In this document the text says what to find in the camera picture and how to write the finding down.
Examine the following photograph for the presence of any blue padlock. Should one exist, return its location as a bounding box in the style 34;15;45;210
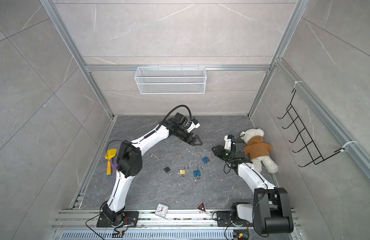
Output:
201;155;210;164
193;165;203;179

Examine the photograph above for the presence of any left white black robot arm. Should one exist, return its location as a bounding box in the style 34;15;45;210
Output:
100;113;202;227

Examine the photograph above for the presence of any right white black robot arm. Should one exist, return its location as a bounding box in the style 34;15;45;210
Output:
211;141;294;237

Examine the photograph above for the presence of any black padlock with key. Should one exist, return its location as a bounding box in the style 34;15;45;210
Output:
163;162;173;175

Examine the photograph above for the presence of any brass yellow padlock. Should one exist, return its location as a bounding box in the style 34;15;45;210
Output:
180;165;189;177

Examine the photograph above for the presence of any white teddy bear brown hoodie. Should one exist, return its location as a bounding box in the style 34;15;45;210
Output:
240;129;279;174

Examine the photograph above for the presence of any red black triangle sign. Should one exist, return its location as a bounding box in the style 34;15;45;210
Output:
195;201;207;213

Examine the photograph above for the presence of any white small alarm clock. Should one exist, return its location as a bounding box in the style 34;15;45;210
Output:
155;203;169;219

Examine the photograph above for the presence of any purple pink toy rake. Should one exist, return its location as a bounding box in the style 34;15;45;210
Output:
111;158;118;170

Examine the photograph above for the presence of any yellow toy shovel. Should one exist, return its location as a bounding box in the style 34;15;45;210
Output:
105;149;117;177

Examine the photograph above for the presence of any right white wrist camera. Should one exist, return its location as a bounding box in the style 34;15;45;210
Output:
224;135;235;151

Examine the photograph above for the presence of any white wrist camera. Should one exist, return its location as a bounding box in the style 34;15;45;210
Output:
224;135;235;151
186;118;200;133

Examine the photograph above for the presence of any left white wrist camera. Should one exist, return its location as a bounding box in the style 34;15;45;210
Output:
186;118;200;133

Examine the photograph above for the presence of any left black corrugated cable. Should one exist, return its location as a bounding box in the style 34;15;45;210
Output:
159;104;193;127

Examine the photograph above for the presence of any white wire mesh basket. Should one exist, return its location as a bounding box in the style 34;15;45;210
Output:
135;67;207;95

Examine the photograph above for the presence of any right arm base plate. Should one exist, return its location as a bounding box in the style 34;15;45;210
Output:
212;211;253;228

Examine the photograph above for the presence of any black wire hook rack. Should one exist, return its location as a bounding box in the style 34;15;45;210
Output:
277;89;345;168

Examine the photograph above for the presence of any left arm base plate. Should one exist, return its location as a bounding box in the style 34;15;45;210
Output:
96;211;139;228

